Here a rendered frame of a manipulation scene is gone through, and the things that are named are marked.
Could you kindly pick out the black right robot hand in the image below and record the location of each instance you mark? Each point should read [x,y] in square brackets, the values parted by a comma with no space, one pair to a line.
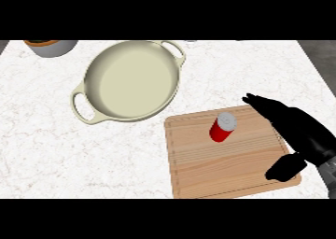
[298,127]

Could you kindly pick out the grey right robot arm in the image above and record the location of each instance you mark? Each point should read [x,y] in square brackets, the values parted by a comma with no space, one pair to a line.
[332,177]

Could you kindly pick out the wooden cutting board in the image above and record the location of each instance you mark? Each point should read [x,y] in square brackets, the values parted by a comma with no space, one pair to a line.
[222,158]

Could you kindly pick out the red can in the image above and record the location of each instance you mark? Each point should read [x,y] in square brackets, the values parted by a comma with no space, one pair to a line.
[223,127]

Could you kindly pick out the grey pot with orange rim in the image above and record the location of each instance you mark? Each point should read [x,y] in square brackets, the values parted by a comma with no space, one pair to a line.
[52,47]

